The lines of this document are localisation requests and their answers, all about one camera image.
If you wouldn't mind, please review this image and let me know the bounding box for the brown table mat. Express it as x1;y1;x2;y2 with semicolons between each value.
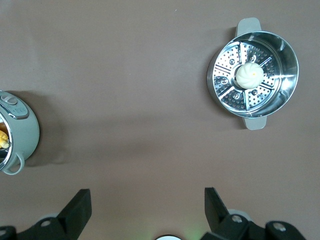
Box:
0;0;320;240

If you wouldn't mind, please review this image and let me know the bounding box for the yellow corn cob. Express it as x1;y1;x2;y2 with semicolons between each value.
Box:
0;122;10;150

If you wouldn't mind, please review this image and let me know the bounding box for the steel steamer basket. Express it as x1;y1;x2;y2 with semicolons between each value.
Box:
206;17;300;131

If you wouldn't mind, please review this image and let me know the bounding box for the grey electric cooking pot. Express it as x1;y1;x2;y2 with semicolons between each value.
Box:
0;90;41;176

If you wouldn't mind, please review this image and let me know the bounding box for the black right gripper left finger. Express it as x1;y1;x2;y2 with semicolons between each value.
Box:
0;188;92;240

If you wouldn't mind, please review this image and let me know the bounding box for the white steamed bun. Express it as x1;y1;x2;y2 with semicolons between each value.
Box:
234;62;264;90

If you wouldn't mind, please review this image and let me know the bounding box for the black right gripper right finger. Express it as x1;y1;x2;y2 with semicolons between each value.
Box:
201;186;308;240

